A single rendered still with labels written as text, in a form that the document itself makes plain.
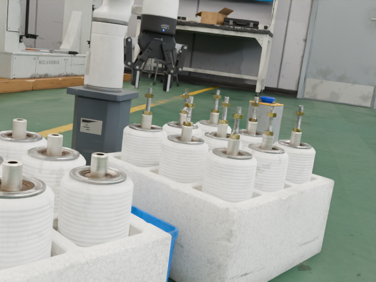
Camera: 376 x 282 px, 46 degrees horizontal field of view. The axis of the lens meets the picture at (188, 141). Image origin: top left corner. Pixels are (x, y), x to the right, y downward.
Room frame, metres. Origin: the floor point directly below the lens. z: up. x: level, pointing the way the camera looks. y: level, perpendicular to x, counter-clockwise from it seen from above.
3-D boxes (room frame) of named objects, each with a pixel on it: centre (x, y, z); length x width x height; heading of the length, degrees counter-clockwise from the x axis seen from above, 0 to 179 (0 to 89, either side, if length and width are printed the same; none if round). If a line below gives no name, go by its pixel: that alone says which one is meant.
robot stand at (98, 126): (1.18, 0.24, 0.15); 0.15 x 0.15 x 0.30; 77
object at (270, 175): (0.90, -0.16, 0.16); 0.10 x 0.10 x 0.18
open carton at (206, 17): (5.80, -0.13, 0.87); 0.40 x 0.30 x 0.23; 63
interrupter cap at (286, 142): (0.99, -0.24, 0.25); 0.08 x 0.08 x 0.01
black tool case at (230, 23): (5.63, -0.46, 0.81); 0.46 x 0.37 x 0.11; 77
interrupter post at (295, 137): (0.99, -0.24, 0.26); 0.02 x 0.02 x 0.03
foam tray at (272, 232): (0.98, -0.07, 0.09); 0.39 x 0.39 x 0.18; 49
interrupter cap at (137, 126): (0.97, 0.10, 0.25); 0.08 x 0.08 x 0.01
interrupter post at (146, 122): (0.97, 0.10, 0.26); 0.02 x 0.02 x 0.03
